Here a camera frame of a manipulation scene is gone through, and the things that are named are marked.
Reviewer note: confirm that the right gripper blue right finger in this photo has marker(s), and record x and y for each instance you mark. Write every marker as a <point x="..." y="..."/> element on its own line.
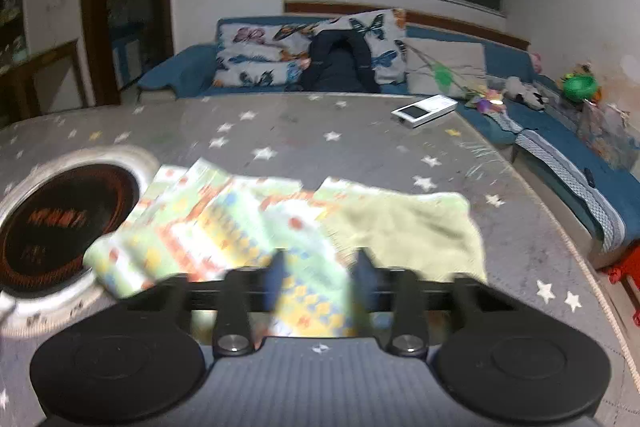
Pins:
<point x="363" y="276"/>

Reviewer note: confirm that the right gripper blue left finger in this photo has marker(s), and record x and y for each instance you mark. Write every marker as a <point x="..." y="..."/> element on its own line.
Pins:
<point x="275" y="274"/>

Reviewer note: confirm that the colourful patterned children's shirt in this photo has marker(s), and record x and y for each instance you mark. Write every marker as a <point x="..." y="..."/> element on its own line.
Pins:
<point x="203" y="221"/>

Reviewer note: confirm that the white rectangular device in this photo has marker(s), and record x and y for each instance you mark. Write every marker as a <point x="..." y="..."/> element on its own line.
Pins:
<point x="424" y="111"/>

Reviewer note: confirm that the dark navy backpack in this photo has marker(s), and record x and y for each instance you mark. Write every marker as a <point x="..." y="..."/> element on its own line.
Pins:
<point x="339" y="61"/>

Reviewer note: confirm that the beige cushion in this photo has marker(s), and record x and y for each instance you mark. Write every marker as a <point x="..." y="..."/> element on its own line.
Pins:
<point x="454" y="69"/>

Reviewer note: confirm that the butterfly print pillow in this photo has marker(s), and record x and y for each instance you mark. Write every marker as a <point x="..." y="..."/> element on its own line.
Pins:
<point x="252" y="55"/>

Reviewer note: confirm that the round black induction cooker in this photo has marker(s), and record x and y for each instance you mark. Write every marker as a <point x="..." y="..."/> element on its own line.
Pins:
<point x="47" y="223"/>

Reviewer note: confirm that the black white plush toy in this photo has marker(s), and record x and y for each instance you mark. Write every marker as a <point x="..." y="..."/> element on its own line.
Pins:
<point x="524" y="93"/>

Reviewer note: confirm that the blue sofa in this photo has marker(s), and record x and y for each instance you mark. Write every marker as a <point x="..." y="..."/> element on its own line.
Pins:
<point x="603" y="196"/>

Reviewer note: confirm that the red plastic stool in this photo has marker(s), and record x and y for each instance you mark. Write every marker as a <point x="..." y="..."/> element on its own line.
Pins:
<point x="626" y="271"/>

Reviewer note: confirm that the green round toy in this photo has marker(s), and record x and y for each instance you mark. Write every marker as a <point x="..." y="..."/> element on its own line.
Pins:
<point x="579" y="87"/>

